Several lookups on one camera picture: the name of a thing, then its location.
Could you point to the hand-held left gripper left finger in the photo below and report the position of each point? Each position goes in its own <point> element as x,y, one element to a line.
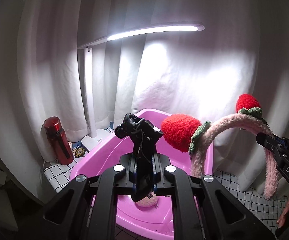
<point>132,177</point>

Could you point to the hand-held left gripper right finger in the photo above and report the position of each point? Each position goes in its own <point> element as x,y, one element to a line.
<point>157,172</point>

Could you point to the round beige plush coin purse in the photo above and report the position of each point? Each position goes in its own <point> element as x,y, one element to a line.
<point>147,201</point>

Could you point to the black hair bow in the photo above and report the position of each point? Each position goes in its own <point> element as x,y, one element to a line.
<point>142,140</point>

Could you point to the pink plastic basin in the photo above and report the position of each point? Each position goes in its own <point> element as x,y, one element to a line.
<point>139,220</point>

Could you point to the pink plush strawberry headband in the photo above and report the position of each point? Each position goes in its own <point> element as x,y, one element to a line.
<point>179,132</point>

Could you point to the small gold-rimmed badge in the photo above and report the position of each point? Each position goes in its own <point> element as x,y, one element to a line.
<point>79,152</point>

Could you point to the black-checked white tablecloth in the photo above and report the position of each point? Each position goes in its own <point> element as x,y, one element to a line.
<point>234,197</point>

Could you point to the red water bottle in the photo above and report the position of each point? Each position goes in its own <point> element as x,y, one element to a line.
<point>58,142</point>

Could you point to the white desk lamp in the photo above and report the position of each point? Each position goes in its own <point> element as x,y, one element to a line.
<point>88,92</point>

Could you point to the white curtain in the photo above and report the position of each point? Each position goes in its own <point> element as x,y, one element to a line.
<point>184,80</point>

